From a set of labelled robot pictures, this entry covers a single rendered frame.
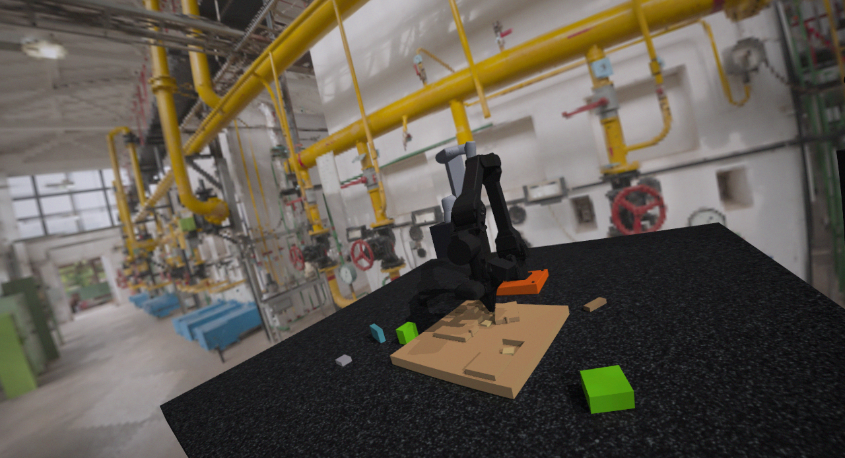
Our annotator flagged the teal rectangular block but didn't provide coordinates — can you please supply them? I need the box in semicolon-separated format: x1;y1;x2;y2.
370;323;386;344

